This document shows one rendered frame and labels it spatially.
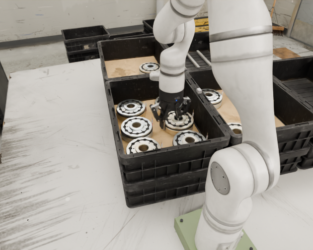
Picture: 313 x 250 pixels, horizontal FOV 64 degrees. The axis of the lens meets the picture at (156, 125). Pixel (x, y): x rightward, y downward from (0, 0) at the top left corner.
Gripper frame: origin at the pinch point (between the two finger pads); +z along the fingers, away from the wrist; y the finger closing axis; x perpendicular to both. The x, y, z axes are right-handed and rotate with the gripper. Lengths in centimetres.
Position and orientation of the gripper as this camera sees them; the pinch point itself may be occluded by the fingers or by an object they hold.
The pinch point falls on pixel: (170, 123)
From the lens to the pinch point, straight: 83.1
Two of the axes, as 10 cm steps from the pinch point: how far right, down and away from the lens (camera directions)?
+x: -3.7, -5.9, 7.2
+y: 9.3, -2.3, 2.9
